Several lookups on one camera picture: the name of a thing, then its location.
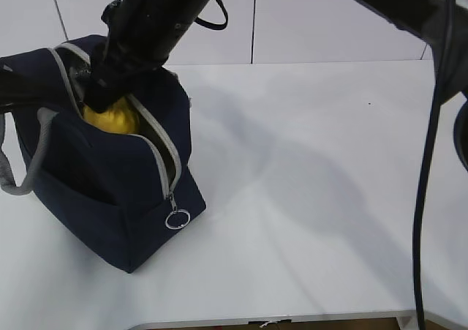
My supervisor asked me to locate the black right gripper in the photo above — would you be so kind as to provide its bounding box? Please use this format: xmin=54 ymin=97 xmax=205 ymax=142
xmin=84 ymin=39 xmax=172 ymax=113

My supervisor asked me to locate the yellow pear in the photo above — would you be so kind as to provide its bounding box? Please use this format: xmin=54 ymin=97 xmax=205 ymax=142
xmin=83 ymin=97 xmax=140 ymax=135

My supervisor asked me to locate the navy blue lunch bag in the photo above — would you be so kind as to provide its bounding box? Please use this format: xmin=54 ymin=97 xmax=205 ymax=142
xmin=1 ymin=35 xmax=206 ymax=273

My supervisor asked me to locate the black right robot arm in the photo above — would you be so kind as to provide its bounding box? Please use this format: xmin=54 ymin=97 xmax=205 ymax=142
xmin=97 ymin=0 xmax=467 ymax=102

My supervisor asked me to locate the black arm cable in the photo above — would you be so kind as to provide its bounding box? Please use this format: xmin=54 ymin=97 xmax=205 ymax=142
xmin=412 ymin=0 xmax=458 ymax=330

